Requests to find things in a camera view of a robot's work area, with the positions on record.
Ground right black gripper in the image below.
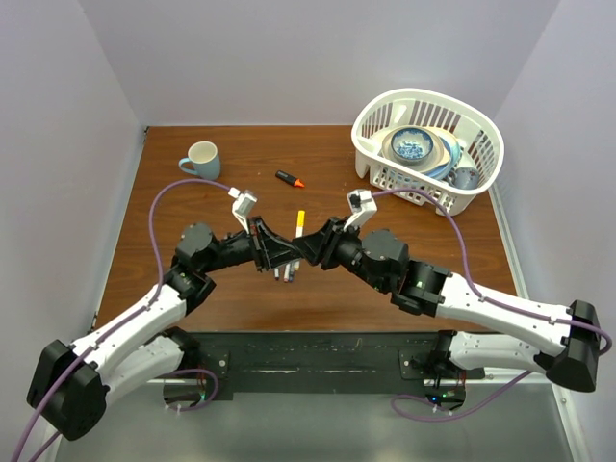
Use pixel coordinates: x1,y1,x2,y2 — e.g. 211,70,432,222
290,217,389,294

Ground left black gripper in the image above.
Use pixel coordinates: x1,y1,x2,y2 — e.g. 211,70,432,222
201,216,299,273

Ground white pink pen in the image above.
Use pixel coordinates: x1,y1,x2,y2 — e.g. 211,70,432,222
283,264,294,283

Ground yellow pen cap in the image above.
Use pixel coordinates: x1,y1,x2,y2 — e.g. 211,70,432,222
296,210,305,228

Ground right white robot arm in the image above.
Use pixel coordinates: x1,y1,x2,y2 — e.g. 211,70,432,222
293,218,600,393

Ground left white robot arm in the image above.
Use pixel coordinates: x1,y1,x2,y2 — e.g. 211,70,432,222
26,218,301,441

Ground black orange highlighter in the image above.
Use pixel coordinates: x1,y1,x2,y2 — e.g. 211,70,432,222
275,170,305,188

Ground light blue mug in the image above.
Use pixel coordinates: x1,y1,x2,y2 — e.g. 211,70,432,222
178,141,221,181

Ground blue patterned bowl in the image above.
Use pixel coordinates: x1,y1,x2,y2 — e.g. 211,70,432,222
390,126,434,165

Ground stacked plates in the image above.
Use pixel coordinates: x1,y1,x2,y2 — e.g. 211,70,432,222
381,125,461,180

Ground white plastic dish basket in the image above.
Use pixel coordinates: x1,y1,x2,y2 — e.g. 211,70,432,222
351,89,504,216

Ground grey cup in basket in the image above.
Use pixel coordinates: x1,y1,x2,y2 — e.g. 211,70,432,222
448,167,480,191

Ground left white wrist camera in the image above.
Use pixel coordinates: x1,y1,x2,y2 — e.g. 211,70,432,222
228,187,258,232

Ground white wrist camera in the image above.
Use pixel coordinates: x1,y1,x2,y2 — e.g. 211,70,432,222
228,187,258,232
343,189,377,231

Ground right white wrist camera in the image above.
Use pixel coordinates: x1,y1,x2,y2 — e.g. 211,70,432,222
343,189,377,231

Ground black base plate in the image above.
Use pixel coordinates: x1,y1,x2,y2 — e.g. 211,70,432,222
164,327,485,400

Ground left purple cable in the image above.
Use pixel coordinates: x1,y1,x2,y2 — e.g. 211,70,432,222
9,179,232,462

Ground purple cable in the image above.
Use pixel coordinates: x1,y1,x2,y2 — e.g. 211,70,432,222
9,179,232,462
372,187,612,423

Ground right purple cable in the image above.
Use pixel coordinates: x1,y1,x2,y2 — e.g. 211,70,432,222
372,187,612,423

